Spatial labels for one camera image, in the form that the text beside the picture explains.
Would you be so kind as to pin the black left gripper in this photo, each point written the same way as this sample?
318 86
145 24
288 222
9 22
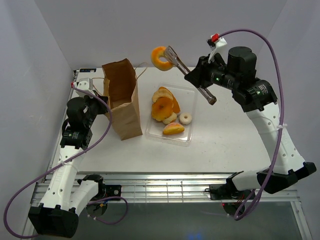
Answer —
103 109

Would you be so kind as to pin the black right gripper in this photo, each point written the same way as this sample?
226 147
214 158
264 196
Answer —
198 76

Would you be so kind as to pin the brown paper bag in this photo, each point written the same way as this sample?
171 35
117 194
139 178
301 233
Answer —
120 85

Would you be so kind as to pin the metal serving tongs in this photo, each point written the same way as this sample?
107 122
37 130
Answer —
192 76

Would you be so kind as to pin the white frosted donut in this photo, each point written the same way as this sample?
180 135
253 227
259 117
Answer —
185 118

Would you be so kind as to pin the small tan bread roll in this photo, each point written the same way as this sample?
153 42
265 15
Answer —
170 119

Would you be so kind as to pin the brown glazed donut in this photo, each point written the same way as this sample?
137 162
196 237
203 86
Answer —
158 59

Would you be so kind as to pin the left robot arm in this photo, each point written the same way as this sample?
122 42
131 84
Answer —
58 211

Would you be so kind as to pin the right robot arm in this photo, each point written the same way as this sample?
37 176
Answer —
259 102

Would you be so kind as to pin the orange bread wedge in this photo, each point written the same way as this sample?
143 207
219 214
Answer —
176 107

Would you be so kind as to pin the curved croissant bread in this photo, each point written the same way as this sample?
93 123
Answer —
161 93

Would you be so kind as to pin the clear plastic tray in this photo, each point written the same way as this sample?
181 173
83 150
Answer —
187 99

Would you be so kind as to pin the blue label sticker left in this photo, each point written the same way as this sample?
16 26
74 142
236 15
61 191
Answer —
87 70

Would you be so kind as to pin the sugared half bun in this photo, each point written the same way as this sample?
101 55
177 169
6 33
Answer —
173 128

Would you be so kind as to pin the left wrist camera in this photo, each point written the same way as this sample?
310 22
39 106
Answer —
84 84

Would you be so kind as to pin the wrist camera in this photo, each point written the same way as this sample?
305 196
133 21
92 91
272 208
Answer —
217 44
84 84

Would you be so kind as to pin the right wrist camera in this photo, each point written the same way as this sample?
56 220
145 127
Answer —
217 44

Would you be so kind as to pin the large orange ring bread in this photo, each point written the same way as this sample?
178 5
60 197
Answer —
162 109

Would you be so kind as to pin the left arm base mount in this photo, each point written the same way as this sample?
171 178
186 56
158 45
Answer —
98 209

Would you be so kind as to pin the aluminium frame rail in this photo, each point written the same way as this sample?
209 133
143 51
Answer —
149 188

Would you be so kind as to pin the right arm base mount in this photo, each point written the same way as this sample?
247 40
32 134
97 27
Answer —
220 192

